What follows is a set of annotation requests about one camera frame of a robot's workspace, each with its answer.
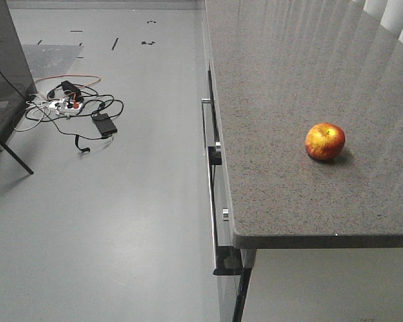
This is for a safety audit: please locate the red yellow apple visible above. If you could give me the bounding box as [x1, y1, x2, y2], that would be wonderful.
[304, 123, 346, 160]

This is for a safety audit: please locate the black power adapter brick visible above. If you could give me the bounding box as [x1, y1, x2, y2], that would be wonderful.
[92, 113, 118, 137]

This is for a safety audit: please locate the grey stone kitchen island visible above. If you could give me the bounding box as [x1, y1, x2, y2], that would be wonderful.
[206, 1, 403, 321]

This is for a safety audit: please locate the white power strip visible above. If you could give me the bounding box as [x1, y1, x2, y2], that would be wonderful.
[51, 99, 83, 115]

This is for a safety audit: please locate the dark grey cabinet panel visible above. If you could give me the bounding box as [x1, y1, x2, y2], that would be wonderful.
[0, 1, 36, 142]

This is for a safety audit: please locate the black tripod leg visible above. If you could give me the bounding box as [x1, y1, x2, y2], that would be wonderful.
[0, 140, 34, 174]

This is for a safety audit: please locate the chrome drawer handle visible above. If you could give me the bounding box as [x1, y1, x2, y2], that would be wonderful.
[201, 98, 221, 154]

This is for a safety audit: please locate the orange cable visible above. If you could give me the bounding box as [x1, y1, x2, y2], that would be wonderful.
[33, 74, 101, 101]

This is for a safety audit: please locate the white cable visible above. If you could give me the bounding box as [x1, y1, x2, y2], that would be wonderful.
[13, 99, 60, 132]

